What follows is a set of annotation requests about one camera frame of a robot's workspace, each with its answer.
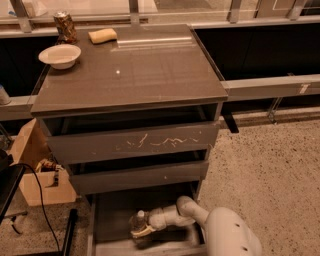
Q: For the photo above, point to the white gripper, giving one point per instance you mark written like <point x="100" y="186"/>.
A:
<point x="156" y="218"/>

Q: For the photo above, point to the clear plastic water bottle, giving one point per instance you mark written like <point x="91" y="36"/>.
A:
<point x="138" y="222"/>

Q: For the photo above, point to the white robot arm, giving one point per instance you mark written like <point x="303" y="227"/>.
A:
<point x="226" y="233"/>

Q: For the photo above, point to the grey bottom drawer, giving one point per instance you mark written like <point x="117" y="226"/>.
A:
<point x="109" y="233"/>

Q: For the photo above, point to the grey drawer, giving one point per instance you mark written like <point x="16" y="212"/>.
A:
<point x="109" y="181"/>
<point x="109" y="233"/>
<point x="111" y="145"/>

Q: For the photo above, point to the grey middle drawer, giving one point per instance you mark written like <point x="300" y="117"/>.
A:
<point x="109" y="181"/>

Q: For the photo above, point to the grey top drawer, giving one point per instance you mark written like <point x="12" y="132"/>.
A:
<point x="111" y="145"/>

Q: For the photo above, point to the grey drawer cabinet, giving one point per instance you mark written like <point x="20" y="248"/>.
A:
<point x="150" y="76"/>

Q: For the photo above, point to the black stand leg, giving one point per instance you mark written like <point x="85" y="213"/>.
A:
<point x="73" y="215"/>

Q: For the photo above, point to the cardboard box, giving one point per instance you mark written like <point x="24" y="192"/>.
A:
<point x="50" y="184"/>

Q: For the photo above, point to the black table edge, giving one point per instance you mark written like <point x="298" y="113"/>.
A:
<point x="9" y="181"/>

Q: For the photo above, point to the white bowl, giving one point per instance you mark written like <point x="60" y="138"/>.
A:
<point x="61" y="56"/>

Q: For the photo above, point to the yellow sponge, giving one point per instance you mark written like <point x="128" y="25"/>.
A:
<point x="102" y="36"/>

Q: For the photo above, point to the patterned drink can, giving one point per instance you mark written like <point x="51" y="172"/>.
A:
<point x="65" y="27"/>

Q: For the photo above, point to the metal railing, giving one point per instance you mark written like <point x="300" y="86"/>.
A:
<point x="289" y="30"/>

